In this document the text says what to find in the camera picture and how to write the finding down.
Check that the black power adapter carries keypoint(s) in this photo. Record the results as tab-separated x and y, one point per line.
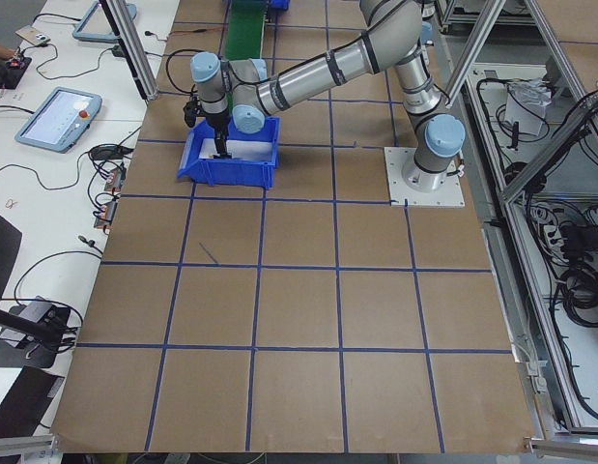
117	51

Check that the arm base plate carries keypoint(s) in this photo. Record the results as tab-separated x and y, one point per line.
409	186

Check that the far teach pendant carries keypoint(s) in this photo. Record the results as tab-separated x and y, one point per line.
94	27

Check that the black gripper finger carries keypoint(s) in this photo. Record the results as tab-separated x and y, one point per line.
220	143

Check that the aluminium frame post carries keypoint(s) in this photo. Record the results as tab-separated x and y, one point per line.
122	25

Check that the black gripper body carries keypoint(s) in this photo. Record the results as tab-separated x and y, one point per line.
216	123

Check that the green conveyor belt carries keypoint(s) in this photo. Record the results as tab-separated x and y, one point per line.
246	28

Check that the near teach pendant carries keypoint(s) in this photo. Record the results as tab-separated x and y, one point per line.
61	119

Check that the blue destination bin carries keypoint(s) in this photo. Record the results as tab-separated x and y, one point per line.
281	5

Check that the white foam in source bin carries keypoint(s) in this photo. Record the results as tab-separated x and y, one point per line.
239	150

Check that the blue source bin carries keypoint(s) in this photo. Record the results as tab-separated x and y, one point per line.
229	171

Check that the teach pendant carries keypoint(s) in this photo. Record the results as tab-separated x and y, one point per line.
61	119
94	27

